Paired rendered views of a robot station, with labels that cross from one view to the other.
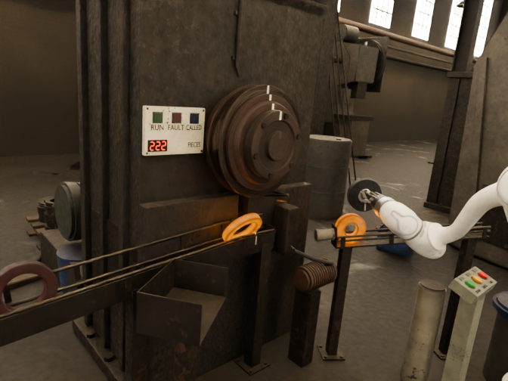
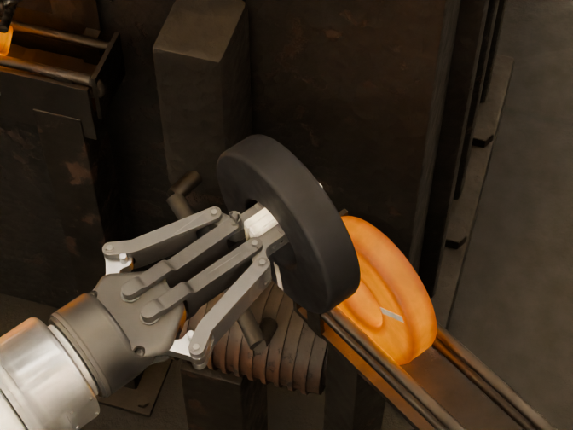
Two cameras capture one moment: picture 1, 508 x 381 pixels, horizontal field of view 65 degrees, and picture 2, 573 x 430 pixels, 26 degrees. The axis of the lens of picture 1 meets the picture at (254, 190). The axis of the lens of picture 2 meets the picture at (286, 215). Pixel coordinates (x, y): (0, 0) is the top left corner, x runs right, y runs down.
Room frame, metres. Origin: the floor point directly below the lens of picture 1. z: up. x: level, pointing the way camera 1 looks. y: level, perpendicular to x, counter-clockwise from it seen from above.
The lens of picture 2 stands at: (1.46, -1.00, 1.73)
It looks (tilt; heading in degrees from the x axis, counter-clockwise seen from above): 54 degrees down; 59
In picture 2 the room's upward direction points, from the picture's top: straight up
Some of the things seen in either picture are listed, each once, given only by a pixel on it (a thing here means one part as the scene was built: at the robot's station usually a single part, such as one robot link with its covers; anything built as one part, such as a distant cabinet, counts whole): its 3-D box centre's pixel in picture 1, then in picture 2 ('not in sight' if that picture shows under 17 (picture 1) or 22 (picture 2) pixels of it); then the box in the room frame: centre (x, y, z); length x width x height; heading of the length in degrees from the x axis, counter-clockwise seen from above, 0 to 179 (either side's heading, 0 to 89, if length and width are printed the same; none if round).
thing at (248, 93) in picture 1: (258, 141); not in sight; (1.69, 0.00, 1.11); 0.47 x 0.06 x 0.47; 133
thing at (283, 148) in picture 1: (274, 145); not in sight; (1.62, -0.07, 1.11); 0.28 x 0.06 x 0.28; 133
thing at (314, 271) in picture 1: (310, 311); (256, 403); (1.81, -0.33, 0.27); 0.22 x 0.13 x 0.53; 133
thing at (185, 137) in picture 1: (175, 131); not in sight; (1.54, 0.32, 1.15); 0.26 x 0.02 x 0.18; 133
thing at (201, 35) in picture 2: (284, 228); (207, 95); (1.86, -0.16, 0.68); 0.11 x 0.08 x 0.24; 43
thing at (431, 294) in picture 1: (422, 334); not in sight; (1.70, -0.86, 0.26); 0.12 x 0.12 x 0.52
